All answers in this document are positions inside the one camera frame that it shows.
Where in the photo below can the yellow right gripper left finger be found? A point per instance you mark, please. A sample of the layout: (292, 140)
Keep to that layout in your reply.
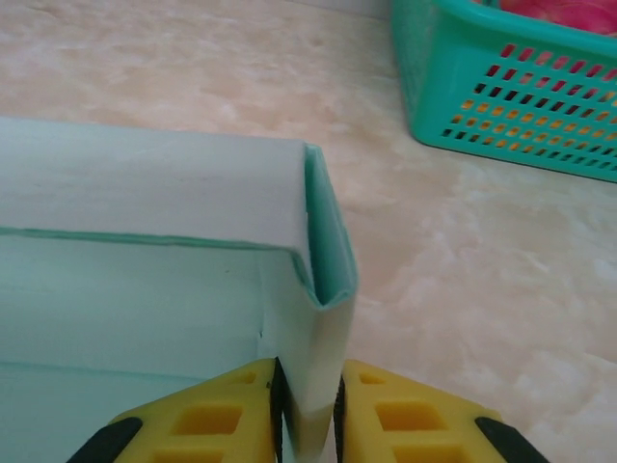
(207, 424)

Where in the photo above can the light blue paper box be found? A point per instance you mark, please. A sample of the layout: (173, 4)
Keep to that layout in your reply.
(144, 289)

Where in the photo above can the teal plastic basket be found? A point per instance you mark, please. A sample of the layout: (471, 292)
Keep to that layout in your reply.
(434, 72)

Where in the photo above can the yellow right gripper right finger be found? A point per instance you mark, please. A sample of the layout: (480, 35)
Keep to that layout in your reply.
(410, 424)

